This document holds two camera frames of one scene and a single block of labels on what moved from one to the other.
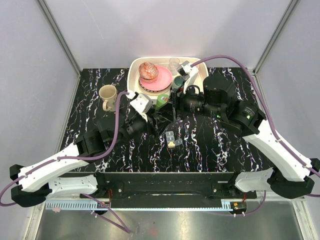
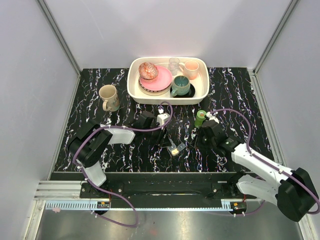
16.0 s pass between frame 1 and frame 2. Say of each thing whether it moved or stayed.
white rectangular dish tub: stayed
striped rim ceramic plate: stayed
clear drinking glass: stayed
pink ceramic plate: stayed
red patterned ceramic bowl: stayed
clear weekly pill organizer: moved
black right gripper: moved
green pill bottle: moved
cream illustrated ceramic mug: stayed
